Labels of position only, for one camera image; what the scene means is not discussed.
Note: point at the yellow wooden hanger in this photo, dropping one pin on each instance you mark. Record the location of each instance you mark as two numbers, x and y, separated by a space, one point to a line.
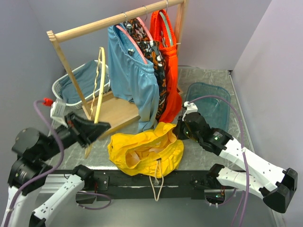
101 63

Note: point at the yellow shorts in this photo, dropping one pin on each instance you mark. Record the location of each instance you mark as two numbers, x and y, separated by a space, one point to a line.
155 152

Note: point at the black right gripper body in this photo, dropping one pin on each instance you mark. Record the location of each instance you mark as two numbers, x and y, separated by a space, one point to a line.
193 135

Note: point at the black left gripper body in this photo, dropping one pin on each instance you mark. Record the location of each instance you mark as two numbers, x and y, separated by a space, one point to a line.
71 134

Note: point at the teal plastic tray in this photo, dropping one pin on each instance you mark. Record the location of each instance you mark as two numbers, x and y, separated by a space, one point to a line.
215 111

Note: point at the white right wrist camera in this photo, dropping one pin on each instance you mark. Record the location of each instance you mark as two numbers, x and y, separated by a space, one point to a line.
189 108

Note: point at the blue cloth in basket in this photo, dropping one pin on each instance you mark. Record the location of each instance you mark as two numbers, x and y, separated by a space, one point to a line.
85 76

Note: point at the orange shorts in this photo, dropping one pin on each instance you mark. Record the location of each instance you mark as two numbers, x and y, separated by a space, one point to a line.
173 100

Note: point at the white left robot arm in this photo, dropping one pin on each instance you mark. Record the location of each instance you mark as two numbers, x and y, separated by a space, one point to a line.
29 172

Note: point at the pink hanger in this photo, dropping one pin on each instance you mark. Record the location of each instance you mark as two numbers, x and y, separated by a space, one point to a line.
135 42

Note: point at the wooden clothes rack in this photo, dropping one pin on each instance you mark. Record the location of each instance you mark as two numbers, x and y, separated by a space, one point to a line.
118 112

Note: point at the grey green hanger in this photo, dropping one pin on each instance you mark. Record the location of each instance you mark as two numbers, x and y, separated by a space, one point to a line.
164 19

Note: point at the floral patterned shorts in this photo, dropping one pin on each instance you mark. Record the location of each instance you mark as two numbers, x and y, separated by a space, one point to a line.
150 49

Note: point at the light blue shorts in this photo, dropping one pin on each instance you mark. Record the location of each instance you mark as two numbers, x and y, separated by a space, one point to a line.
132 77

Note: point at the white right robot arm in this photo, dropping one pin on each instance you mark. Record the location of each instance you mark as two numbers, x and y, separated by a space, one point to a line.
274 185

